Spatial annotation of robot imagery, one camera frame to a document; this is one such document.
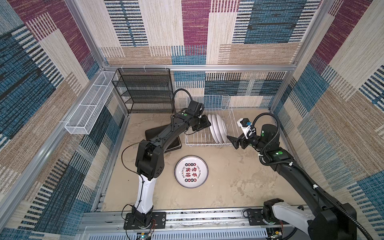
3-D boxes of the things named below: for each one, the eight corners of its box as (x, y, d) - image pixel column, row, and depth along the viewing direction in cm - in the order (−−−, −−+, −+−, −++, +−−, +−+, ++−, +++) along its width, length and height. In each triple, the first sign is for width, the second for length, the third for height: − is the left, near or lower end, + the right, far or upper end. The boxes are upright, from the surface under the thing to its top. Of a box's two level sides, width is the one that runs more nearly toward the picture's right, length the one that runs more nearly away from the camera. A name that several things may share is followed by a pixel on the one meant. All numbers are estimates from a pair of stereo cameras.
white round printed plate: (173, 188, 85) (173, 187, 83) (176, 156, 97) (176, 155, 95) (209, 188, 85) (209, 187, 83) (207, 156, 97) (207, 155, 95)
